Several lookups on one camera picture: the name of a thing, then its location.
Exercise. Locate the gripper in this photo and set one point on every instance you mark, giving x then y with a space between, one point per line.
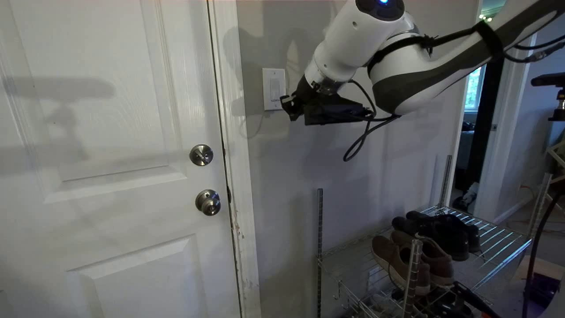
305 92

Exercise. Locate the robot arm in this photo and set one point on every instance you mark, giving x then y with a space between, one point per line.
353 35

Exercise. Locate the silver deadbolt lock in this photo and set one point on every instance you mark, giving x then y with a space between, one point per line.
201 155

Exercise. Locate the silver door knob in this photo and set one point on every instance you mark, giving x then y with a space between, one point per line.
208 202

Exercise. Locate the window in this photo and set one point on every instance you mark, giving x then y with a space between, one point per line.
474 88

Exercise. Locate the brown shoe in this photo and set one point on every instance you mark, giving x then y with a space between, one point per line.
395 265
437 263

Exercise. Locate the white panel door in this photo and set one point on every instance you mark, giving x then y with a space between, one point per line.
110 176

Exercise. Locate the black shoe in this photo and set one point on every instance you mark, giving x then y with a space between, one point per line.
472 232
441 236

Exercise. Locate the white light switch plate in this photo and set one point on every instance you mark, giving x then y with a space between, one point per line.
273 88

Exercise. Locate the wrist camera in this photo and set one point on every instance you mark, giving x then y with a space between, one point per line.
335 112

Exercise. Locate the camera on mount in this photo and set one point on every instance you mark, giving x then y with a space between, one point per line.
554 81

